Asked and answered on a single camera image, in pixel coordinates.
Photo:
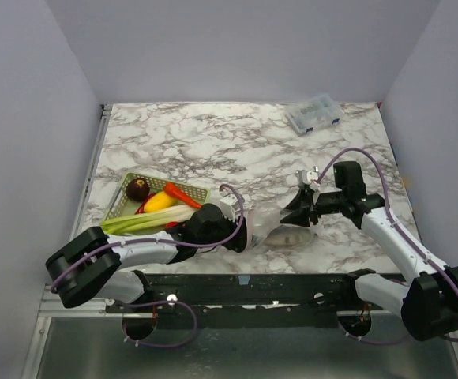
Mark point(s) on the dark maroon fake fruit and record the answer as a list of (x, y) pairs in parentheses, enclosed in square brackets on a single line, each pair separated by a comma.
[(137, 190)]

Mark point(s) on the red fake chili pepper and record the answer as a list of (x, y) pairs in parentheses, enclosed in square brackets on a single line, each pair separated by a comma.
[(141, 208)]

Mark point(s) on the black table front rail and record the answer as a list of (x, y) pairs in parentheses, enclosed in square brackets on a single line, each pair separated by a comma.
[(246, 301)]

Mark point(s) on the green plastic basket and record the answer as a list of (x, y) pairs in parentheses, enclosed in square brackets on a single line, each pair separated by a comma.
[(121, 205)]

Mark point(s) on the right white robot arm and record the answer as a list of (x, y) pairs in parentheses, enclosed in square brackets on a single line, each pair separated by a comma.
[(427, 301)]

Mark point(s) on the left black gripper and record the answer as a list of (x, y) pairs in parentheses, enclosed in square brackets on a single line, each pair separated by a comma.
[(238, 243)]

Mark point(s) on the orange fake carrot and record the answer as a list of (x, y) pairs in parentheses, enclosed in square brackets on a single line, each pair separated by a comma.
[(173, 191)]

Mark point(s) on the grey fake fish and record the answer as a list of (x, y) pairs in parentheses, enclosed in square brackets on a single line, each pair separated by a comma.
[(289, 238)]

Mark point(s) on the green fake celery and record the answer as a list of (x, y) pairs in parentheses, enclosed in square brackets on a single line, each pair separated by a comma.
[(147, 221)]

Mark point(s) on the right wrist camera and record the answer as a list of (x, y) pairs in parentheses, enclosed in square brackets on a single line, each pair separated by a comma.
[(308, 181)]

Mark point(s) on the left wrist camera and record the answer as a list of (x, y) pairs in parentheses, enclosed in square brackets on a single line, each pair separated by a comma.
[(231, 206)]

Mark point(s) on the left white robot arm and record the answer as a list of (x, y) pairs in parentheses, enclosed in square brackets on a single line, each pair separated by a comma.
[(84, 266)]

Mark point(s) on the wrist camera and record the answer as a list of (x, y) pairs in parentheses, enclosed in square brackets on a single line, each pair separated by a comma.
[(231, 206), (308, 181)]

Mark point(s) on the clear plastic organizer box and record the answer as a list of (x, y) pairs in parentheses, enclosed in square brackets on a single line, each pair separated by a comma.
[(316, 113)]

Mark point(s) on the clear zip top bag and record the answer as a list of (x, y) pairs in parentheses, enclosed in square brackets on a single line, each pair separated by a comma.
[(263, 219)]

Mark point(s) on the yellow fake lemon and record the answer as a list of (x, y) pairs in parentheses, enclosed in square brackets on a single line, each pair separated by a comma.
[(159, 201)]

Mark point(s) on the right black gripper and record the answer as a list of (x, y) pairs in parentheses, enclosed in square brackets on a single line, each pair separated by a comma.
[(313, 209)]

